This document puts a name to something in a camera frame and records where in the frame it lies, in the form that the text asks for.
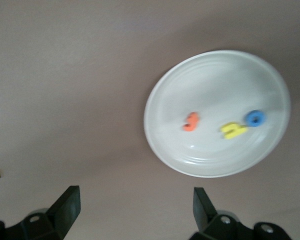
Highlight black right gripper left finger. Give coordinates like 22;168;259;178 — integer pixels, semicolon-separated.
0;185;81;240

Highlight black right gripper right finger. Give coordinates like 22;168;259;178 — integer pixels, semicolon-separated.
188;186;294;240

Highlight yellow foam letter h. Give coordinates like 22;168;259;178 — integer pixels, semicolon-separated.
219;121;248;140

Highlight orange foam letter f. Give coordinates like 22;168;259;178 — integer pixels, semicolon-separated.
182;111;200;133

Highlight blue foam letter o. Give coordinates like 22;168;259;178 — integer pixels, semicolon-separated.
244;109;267;128

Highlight beige round plate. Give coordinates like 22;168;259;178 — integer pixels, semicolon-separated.
142;49;292;179

